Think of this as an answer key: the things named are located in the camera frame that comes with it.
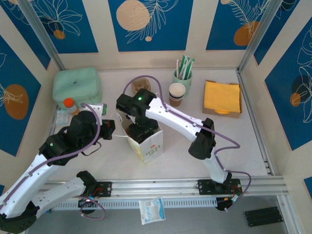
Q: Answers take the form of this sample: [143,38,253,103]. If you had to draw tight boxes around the thin black left gripper cable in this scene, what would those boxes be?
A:
[81,142,102,157]

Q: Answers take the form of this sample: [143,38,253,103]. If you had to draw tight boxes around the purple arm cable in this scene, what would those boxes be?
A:
[0,102,107,221]
[123,75,252,213]

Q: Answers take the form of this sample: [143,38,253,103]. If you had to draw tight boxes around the black ribbed block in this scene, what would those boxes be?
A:
[243,206,285,229]

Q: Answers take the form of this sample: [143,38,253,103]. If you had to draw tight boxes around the mint green straw holder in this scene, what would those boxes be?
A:
[173,68,193,89]

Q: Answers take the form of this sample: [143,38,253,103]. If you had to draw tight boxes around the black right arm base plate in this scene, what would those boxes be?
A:
[196,179,242,195]

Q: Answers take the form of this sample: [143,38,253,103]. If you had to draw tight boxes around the mint green lunch bag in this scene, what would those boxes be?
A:
[53,67,103,109]

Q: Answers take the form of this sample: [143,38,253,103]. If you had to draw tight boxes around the orange bottle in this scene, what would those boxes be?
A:
[62,97,80,116]

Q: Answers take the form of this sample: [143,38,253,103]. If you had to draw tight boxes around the white paper takeout bag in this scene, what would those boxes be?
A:
[111,91,164,165]

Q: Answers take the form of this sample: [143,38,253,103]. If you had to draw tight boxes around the white slotted cable duct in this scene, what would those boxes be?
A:
[52,197,217,211]

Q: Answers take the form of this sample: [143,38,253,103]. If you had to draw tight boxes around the white and blue packet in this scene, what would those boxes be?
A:
[138,196,166,225]

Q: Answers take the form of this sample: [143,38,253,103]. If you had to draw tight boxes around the yellow napkins in box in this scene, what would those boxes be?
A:
[201,79,243,119]

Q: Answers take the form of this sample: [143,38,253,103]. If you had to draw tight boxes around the brown pulp cup carrier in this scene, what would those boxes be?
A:
[131,77,151,95]

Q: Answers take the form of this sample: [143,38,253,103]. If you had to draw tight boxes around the clear wipes packet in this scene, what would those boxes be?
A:
[55,109,70,126]

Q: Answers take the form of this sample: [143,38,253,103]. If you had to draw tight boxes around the aluminium frame post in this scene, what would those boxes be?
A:
[237,0,286,73]
[18,0,66,71]

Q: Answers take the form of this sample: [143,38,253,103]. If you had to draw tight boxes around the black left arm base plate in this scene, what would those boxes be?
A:
[73,180,113,198]

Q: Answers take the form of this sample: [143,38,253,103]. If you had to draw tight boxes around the aluminium side rail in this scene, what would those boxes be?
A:
[235,69,275,176]

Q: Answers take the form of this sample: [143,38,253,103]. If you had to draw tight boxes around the long aluminium base rail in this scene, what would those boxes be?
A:
[39,175,286,201]

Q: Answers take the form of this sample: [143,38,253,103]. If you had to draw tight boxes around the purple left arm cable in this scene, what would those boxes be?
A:
[0,102,107,221]

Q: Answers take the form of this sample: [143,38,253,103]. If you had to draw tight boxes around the black paper coffee cup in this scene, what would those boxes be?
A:
[169,82,187,99]

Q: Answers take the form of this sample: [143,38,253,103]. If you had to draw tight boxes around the yellow napkin stack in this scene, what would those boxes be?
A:
[204,80,242,115]

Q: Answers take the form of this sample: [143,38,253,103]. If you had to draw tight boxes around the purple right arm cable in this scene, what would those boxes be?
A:
[123,75,252,213]

